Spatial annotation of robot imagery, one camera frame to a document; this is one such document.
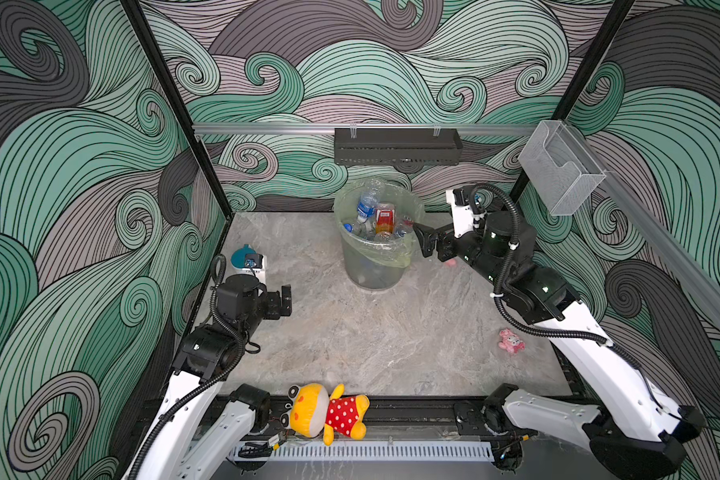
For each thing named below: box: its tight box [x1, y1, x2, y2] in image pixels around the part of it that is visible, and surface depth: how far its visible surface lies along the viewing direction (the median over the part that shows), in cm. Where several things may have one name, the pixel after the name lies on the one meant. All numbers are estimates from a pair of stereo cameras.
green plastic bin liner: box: [334, 182, 424, 268], surface depth 86 cm
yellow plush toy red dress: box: [280, 383, 370, 446], surface depth 71 cm
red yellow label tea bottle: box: [375, 203, 397, 236], surface depth 87 cm
